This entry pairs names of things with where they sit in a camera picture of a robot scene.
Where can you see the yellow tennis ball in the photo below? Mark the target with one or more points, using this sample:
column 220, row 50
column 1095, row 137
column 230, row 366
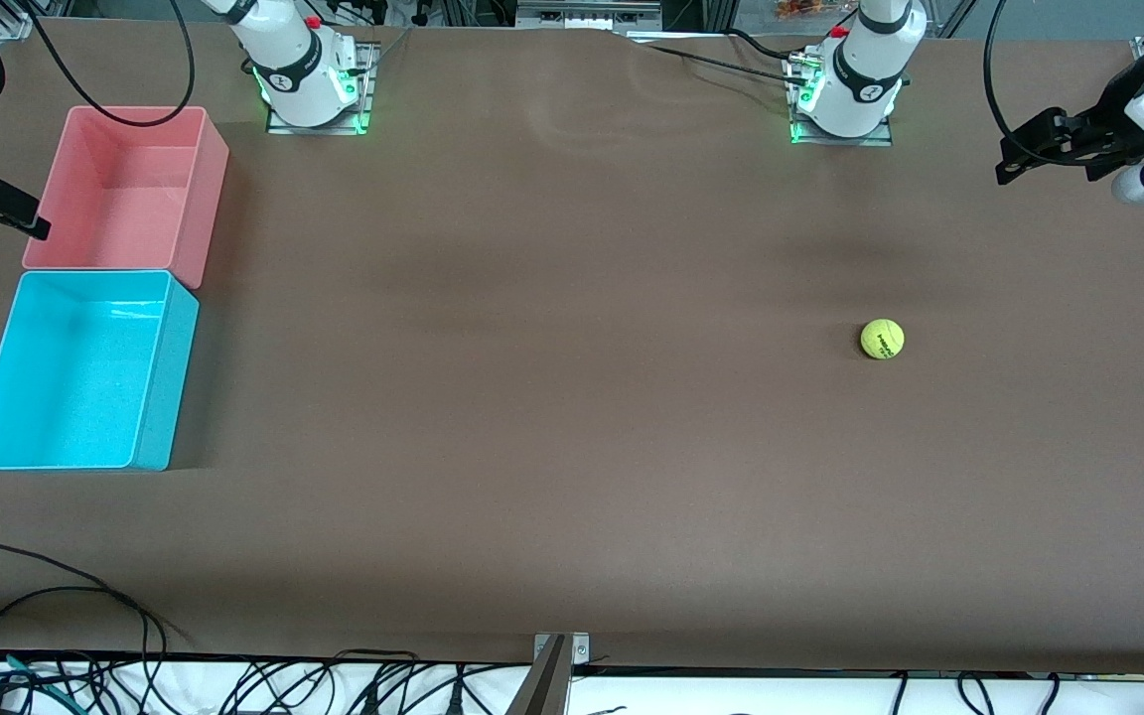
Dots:
column 882, row 339

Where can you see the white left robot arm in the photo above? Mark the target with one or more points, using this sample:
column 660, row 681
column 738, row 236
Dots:
column 860, row 70

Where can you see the aluminium arm base plate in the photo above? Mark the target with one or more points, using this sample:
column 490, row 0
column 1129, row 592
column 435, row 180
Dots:
column 870, row 140
column 366, row 99

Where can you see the orange background item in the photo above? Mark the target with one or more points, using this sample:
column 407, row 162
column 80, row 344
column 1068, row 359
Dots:
column 800, row 8

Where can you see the metal table bracket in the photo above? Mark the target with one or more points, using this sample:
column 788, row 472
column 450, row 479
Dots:
column 560, row 650

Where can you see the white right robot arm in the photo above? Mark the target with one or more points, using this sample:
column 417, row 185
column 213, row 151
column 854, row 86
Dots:
column 294, row 60

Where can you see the pink plastic bin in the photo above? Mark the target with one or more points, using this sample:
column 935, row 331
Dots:
column 125, row 189

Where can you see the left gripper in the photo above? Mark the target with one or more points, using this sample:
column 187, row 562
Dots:
column 1111, row 122

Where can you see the blue plastic bin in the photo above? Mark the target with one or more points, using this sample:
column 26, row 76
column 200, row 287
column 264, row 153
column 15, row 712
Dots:
column 75, row 377

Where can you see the grey power strip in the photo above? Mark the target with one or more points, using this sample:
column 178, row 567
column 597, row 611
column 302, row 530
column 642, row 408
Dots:
column 582, row 15

